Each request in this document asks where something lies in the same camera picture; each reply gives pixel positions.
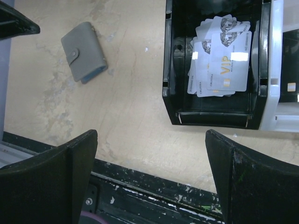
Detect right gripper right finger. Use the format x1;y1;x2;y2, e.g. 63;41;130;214
205;129;299;224

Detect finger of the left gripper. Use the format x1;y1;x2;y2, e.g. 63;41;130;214
0;3;40;40

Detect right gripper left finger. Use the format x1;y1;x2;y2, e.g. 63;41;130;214
0;130;98;224

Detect grey card holder wallet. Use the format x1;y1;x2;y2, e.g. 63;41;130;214
61;22;108;84

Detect white plastic bin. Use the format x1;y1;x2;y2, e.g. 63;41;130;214
259;0;299;133

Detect black plastic bin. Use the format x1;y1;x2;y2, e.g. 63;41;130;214
162;0;274;130

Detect black cards pile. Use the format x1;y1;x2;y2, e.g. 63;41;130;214
279;29;299;103

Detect white VIP cards pile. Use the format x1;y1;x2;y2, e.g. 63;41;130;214
187;14;252;98

